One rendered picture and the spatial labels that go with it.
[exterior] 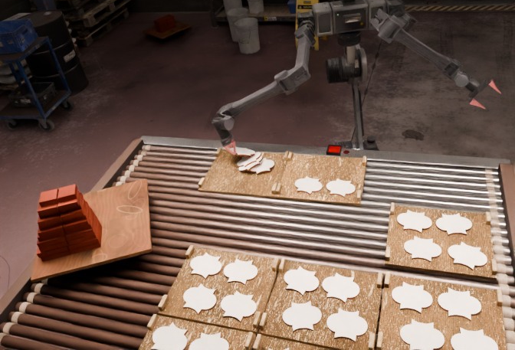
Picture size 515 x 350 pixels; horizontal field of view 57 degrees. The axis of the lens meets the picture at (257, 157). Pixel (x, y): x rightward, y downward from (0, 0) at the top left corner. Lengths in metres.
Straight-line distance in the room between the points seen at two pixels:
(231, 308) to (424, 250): 0.81
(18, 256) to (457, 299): 3.14
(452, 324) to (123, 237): 1.36
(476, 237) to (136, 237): 1.44
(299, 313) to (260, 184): 0.79
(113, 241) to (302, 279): 0.83
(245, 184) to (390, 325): 1.02
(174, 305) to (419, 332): 0.92
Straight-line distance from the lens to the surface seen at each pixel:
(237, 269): 2.02
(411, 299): 1.91
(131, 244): 2.13
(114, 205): 2.37
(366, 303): 1.89
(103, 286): 2.19
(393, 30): 2.35
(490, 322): 1.92
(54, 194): 2.07
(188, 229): 2.29
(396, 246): 2.08
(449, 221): 2.20
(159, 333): 1.92
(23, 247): 4.11
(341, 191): 2.31
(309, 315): 1.85
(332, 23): 2.79
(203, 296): 1.97
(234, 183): 2.44
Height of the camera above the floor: 2.47
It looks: 36 degrees down
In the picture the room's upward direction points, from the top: 9 degrees counter-clockwise
